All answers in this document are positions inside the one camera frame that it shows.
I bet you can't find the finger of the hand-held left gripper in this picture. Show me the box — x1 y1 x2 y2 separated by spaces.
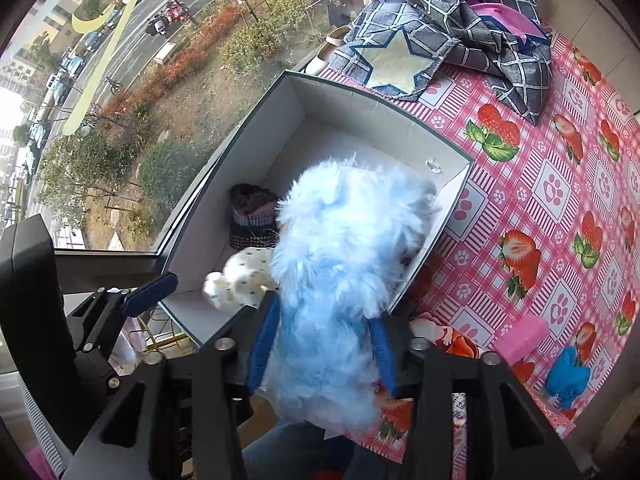
66 272 179 361

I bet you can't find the floral tissue pack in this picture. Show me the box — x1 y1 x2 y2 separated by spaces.
410 312 486 361

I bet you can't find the beige flat shoe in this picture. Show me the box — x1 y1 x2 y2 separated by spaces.
305 27 351 76

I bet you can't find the light blue fluffy toy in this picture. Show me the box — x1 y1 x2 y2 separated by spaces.
260 155 441 433

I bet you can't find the white polka dot scrunchie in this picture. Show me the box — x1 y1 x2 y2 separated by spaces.
202 246 281 311

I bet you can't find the blue crumpled cloth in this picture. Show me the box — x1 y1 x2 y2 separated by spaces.
545 345 592 409

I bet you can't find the white cardboard box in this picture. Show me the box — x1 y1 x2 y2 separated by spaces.
156 70 475 348

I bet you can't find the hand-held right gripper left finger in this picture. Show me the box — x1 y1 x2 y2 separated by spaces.
62 290 282 480

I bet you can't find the grey plaid star blanket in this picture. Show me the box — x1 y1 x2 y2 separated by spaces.
330 0 553 126

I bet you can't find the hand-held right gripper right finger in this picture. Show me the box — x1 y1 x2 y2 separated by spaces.
369 305 583 480

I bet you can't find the pink strawberry tablecloth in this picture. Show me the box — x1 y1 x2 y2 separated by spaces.
320 25 640 461

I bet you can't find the gold wire rack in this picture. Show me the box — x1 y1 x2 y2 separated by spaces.
130 310 196 356

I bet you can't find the dark purple knit sock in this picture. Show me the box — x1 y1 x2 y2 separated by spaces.
229 183 281 250

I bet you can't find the pink sponge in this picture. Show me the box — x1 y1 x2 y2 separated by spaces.
492 316 549 362

